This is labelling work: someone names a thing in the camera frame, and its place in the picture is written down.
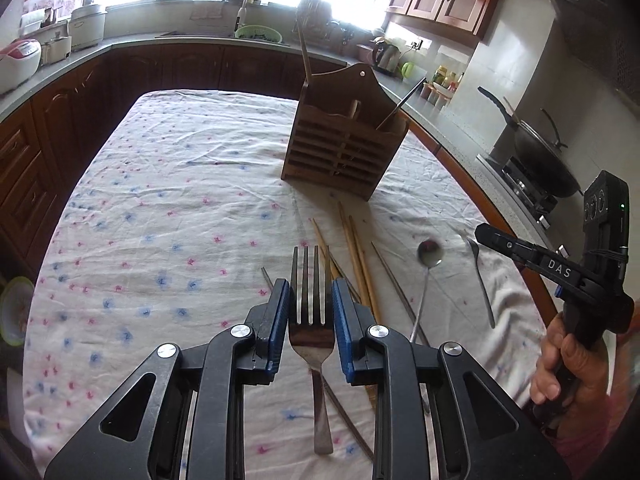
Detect large white cooker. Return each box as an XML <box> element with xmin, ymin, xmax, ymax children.
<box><xmin>68</xmin><ymin>4</ymin><xmax>108</xmax><ymax>52</ymax></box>

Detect green plastic bowl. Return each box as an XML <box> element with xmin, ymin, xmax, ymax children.
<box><xmin>0</xmin><ymin>276</ymin><xmax>36</xmax><ymax>349</ymax></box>

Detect condiment bottles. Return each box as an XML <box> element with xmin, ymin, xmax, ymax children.
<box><xmin>432</xmin><ymin>65</ymin><xmax>464</xmax><ymax>92</ymax></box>

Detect long-handled metal spoon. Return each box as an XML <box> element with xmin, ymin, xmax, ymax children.
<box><xmin>410</xmin><ymin>239</ymin><xmax>445</xmax><ymax>346</ymax></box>

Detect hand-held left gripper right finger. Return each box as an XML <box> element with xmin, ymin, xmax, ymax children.
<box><xmin>332</xmin><ymin>278</ymin><xmax>573</xmax><ymax>480</ymax></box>

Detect red and white rice cooker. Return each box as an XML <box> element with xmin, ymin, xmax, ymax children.
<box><xmin>0</xmin><ymin>39</ymin><xmax>42</xmax><ymax>96</ymax></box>

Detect green colander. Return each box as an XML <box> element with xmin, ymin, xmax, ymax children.
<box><xmin>234</xmin><ymin>25</ymin><xmax>284</xmax><ymax>44</ymax></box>

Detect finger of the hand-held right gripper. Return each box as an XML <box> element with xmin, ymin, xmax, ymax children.
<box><xmin>475</xmin><ymin>223</ymin><xmax>543</xmax><ymax>267</ymax></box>

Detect black wok with lid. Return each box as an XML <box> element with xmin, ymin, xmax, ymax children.
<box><xmin>477</xmin><ymin>86</ymin><xmax>585</xmax><ymax>199</ymax></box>

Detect wooden utensil holder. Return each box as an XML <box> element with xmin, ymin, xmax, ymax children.
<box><xmin>281</xmin><ymin>62</ymin><xmax>410</xmax><ymax>202</ymax></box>

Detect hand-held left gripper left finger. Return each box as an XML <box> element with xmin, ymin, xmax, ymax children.
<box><xmin>44</xmin><ymin>279</ymin><xmax>292</xmax><ymax>480</ymax></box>

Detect steel electric kettle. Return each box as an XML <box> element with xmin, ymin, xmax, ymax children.
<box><xmin>372</xmin><ymin>40</ymin><xmax>402</xmax><ymax>74</ymax></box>

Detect person's right hand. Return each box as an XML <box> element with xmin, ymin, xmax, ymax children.
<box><xmin>530</xmin><ymin>305</ymin><xmax>640</xmax><ymax>426</ymax></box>

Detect spice jars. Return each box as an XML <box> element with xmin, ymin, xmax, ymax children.
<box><xmin>422</xmin><ymin>82</ymin><xmax>452</xmax><ymax>109</ymax></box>

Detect kitchen faucet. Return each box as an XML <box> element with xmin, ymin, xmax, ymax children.
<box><xmin>222</xmin><ymin>0</ymin><xmax>251</xmax><ymax>36</ymax></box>

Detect gas stove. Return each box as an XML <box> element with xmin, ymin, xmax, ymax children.
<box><xmin>476</xmin><ymin>152</ymin><xmax>562</xmax><ymax>232</ymax></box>

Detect small white cooker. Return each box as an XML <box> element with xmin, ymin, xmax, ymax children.
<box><xmin>40</xmin><ymin>30</ymin><xmax>74</xmax><ymax>66</ymax></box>

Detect dish rack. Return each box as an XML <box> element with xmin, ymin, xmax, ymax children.
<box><xmin>299</xmin><ymin>0</ymin><xmax>353</xmax><ymax>45</ymax></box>

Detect white floral tablecloth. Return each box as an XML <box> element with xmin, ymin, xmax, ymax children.
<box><xmin>22</xmin><ymin>89</ymin><xmax>551</xmax><ymax>480</ymax></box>

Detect short metal spoon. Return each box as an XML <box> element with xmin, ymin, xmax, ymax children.
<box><xmin>467</xmin><ymin>238</ymin><xmax>496</xmax><ymax>330</ymax></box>

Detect thick wooden chopstick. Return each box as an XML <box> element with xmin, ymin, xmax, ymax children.
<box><xmin>349</xmin><ymin>215</ymin><xmax>383</xmax><ymax>323</ymax></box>
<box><xmin>338</xmin><ymin>202</ymin><xmax>375</xmax><ymax>321</ymax></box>

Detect metal fork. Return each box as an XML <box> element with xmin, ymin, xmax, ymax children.
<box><xmin>288</xmin><ymin>245</ymin><xmax>335</xmax><ymax>456</ymax></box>

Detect person's right forearm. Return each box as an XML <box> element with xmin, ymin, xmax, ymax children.
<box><xmin>542</xmin><ymin>402</ymin><xmax>640</xmax><ymax>480</ymax></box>

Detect range hood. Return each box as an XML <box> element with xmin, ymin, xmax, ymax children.
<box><xmin>532</xmin><ymin>0</ymin><xmax>640</xmax><ymax>111</ymax></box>

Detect thin wooden chopstick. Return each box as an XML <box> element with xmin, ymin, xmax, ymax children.
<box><xmin>312</xmin><ymin>218</ymin><xmax>342</xmax><ymax>282</ymax></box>

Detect long wooden utensil handle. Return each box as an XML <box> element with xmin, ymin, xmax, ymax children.
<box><xmin>298</xmin><ymin>7</ymin><xmax>314</xmax><ymax>86</ymax></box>

